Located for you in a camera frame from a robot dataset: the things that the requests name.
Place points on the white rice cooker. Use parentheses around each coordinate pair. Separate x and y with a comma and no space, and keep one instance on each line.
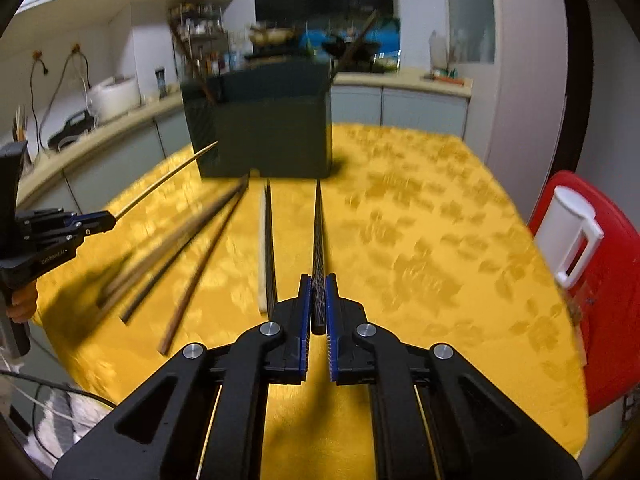
(112,97)

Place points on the pale green lower cabinets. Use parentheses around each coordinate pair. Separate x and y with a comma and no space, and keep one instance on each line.
(415,110)

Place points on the dark green utensil box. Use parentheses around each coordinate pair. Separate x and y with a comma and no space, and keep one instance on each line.
(260,125)

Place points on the black pepper grinder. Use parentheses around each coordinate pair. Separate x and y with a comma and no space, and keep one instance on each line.
(160,80)

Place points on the pale wooden chopstick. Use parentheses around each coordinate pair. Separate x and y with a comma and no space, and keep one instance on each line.
(262,260)

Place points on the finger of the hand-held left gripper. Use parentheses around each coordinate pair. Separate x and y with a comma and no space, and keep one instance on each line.
(95,218)
(92,230)

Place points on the dark brown chopstick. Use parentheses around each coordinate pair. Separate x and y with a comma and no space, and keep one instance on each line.
(145,259)
(162,252)

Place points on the striped grey cloth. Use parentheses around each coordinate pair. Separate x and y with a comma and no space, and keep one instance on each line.
(75,425)

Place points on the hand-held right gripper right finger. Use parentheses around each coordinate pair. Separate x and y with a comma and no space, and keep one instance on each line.
(331,320)

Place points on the dark patterned chopstick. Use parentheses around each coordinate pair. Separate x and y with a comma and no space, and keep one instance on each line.
(318,260)

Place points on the thin black chopstick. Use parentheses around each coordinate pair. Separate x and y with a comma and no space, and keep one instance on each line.
(271,260)

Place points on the red plastic stool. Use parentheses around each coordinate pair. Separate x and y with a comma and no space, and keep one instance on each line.
(615,310)

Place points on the clear plastic jar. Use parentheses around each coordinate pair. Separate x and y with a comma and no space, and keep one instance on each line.
(436,55)

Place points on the metal spice rack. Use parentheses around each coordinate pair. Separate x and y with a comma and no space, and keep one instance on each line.
(197,35)

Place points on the beige kitchen countertop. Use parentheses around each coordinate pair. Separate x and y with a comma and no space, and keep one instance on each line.
(400,82)

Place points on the white plastic pitcher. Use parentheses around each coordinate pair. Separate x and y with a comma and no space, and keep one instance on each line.
(565,230)

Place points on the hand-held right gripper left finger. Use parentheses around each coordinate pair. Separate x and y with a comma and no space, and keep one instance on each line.
(303,320)

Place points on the dark door frame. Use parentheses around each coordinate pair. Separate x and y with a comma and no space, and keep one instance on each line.
(580,60)

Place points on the brown wooden chopstick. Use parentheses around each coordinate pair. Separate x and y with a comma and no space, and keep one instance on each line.
(192,62)
(357,40)
(352,52)
(200,270)

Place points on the light wooden sticks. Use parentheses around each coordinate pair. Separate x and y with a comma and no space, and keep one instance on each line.
(19,125)

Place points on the light bamboo chopstick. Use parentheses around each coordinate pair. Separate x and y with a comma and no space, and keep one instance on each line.
(165,175)

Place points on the frosted glass partition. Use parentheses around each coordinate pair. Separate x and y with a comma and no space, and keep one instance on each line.
(470,10)

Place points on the brass pot with lid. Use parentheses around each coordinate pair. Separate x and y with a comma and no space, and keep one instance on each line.
(272,34)

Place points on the black wok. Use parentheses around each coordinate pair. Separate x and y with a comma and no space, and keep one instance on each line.
(345,47)

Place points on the person's left hand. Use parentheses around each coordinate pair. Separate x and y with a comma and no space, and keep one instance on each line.
(24,305)

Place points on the yellow patterned tablecloth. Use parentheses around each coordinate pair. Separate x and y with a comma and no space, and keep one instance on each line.
(425,240)

